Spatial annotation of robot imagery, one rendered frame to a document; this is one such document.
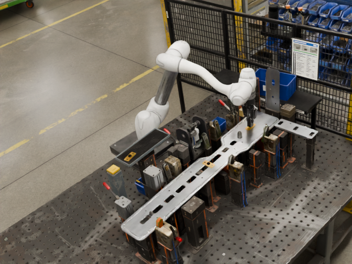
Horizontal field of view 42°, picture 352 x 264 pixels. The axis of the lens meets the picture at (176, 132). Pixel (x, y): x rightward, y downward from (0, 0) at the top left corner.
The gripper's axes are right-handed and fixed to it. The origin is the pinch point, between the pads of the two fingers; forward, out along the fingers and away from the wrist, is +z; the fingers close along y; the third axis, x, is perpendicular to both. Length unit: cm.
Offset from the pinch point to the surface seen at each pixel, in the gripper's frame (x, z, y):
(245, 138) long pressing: -11.3, 5.0, 4.2
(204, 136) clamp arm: -33.5, -3.8, -12.9
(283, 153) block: 6.6, 22.7, 22.4
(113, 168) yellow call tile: -95, -11, -33
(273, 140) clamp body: -7.9, 0.9, 23.7
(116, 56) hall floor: 150, 104, -346
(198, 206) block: -81, 2, 21
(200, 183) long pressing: -63, 5, 8
